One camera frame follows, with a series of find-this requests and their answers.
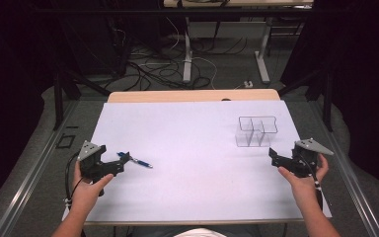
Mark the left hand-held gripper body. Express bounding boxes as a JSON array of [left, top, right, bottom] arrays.
[[77, 140, 116, 198]]

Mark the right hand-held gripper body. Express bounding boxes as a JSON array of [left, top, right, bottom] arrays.
[[290, 137, 336, 179]]

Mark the blue pen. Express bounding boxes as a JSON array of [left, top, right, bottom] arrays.
[[116, 151, 154, 169]]

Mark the clear plastic organizer box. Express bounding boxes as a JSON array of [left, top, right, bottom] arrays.
[[235, 116, 279, 148]]

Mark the person's right hand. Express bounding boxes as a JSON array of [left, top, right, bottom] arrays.
[[277, 153, 330, 199]]

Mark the person's left hand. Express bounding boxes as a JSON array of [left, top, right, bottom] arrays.
[[70, 159, 114, 211]]

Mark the black metal stand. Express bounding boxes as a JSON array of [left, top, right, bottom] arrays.
[[52, 65, 113, 131], [277, 65, 335, 133]]

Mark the white table mat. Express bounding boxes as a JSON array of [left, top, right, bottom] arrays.
[[61, 100, 334, 224]]

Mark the person's white shirt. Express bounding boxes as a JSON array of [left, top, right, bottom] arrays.
[[173, 227, 228, 237]]

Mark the white-legged desk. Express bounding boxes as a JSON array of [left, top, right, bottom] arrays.
[[163, 0, 314, 85]]

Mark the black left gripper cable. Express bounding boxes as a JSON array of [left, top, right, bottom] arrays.
[[64, 151, 84, 210]]

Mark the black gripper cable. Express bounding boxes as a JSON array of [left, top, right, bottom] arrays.
[[64, 151, 84, 210], [301, 154, 324, 211]]

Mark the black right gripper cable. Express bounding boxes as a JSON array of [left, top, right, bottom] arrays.
[[301, 154, 324, 211]]

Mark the aluminium floor rail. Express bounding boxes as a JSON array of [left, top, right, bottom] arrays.
[[0, 98, 80, 237], [310, 100, 379, 237]]

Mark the tangle of floor cables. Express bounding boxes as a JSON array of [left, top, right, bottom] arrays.
[[112, 16, 249, 92]]

